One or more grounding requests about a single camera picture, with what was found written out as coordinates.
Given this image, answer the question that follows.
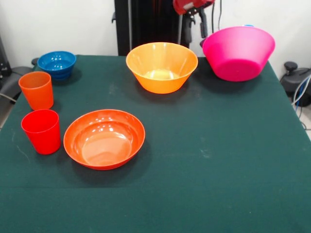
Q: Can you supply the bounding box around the orange-red plastic bowl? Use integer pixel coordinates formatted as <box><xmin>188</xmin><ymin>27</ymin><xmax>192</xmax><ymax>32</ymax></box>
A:
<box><xmin>63</xmin><ymin>109</ymin><xmax>146</xmax><ymax>171</ymax></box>

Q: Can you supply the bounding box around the orange plastic cup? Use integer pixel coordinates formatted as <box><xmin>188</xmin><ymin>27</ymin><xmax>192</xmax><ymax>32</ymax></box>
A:
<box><xmin>18</xmin><ymin>70</ymin><xmax>54</xmax><ymax>111</ymax></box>

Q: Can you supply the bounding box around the large magenta plastic bowl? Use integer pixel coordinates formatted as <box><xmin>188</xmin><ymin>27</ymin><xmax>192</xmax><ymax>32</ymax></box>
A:
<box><xmin>202</xmin><ymin>26</ymin><xmax>276</xmax><ymax>83</ymax></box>

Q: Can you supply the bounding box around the dark green table cloth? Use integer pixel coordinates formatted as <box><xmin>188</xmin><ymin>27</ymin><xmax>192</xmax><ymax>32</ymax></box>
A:
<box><xmin>0</xmin><ymin>54</ymin><xmax>311</xmax><ymax>233</ymax></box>

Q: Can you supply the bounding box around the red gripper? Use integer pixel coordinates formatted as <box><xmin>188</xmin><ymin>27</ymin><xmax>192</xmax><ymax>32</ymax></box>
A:
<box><xmin>173</xmin><ymin>0</ymin><xmax>216</xmax><ymax>44</ymax></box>

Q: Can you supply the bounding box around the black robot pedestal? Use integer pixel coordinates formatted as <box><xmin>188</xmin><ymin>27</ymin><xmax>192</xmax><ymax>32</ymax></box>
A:
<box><xmin>111</xmin><ymin>0</ymin><xmax>196</xmax><ymax>56</ymax></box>

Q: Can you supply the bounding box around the red plastic cup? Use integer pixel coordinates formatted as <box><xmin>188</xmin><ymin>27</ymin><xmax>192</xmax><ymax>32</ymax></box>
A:
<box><xmin>21</xmin><ymin>109</ymin><xmax>62</xmax><ymax>155</ymax></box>

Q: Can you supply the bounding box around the small dark blue bowl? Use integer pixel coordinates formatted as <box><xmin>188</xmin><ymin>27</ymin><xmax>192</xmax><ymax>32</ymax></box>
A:
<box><xmin>37</xmin><ymin>50</ymin><xmax>77</xmax><ymax>80</ymax></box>

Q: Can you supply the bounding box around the black office chair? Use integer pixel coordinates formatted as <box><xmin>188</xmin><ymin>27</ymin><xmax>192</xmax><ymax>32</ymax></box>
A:
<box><xmin>0</xmin><ymin>36</ymin><xmax>39</xmax><ymax>105</ymax></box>
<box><xmin>279</xmin><ymin>61</ymin><xmax>311</xmax><ymax>107</ymax></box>

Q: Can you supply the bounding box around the orange plastic bowl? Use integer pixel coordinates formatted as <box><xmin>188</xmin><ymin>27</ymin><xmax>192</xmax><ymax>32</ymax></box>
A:
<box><xmin>125</xmin><ymin>42</ymin><xmax>199</xmax><ymax>94</ymax></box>

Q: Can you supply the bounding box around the black wall cable with plug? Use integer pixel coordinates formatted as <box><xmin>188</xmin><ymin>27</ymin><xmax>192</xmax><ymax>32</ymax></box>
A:
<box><xmin>210</xmin><ymin>2</ymin><xmax>223</xmax><ymax>33</ymax></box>

